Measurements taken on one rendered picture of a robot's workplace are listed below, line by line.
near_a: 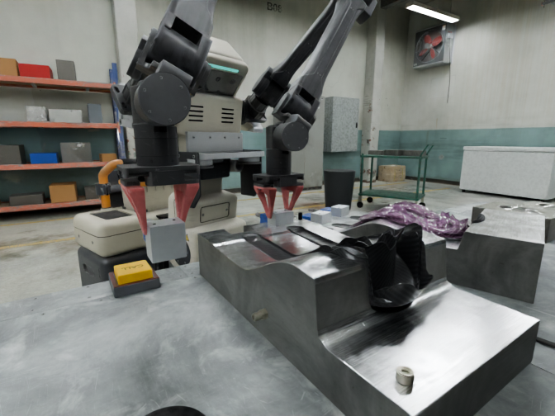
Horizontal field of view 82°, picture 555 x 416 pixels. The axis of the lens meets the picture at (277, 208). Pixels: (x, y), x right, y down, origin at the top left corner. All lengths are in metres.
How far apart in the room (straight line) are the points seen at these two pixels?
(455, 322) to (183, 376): 0.34
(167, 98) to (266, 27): 6.77
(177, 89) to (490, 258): 0.59
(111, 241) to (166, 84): 0.87
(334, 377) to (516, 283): 0.43
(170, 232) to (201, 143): 0.55
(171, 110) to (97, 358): 0.33
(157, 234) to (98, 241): 0.74
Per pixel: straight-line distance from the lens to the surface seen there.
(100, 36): 6.15
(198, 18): 0.52
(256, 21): 7.06
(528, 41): 8.40
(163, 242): 0.49
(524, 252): 0.70
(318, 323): 0.38
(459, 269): 0.72
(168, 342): 0.51
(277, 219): 0.71
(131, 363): 0.49
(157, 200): 1.31
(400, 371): 0.35
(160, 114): 0.39
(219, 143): 1.04
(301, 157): 6.67
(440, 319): 0.47
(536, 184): 7.14
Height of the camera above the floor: 1.08
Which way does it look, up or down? 12 degrees down
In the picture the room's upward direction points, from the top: straight up
